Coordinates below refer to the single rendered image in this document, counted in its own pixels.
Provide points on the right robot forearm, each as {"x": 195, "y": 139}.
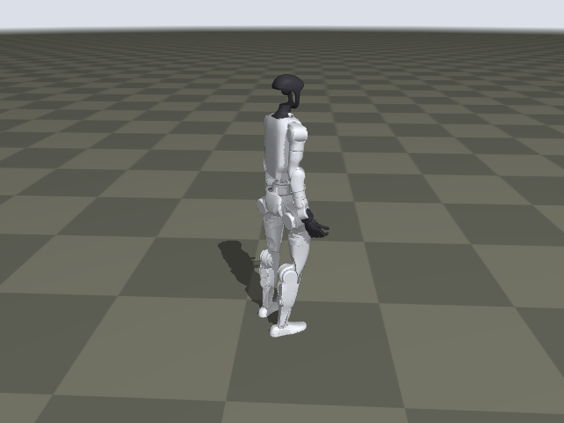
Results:
{"x": 299, "y": 195}

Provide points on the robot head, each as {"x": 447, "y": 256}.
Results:
{"x": 287, "y": 83}

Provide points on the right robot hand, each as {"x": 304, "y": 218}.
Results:
{"x": 312, "y": 226}

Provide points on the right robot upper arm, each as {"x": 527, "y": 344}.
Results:
{"x": 297, "y": 136}

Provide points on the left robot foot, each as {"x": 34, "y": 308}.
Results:
{"x": 263, "y": 311}

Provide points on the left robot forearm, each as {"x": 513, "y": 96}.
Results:
{"x": 268, "y": 179}

